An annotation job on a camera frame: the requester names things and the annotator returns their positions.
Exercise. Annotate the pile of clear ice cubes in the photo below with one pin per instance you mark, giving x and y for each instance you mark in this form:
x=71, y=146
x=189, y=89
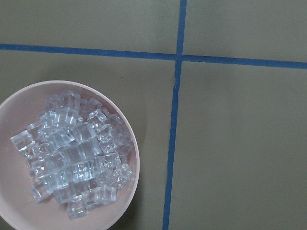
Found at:
x=76, y=152

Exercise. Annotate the pink bowl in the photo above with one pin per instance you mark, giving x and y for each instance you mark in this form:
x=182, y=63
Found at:
x=17, y=206

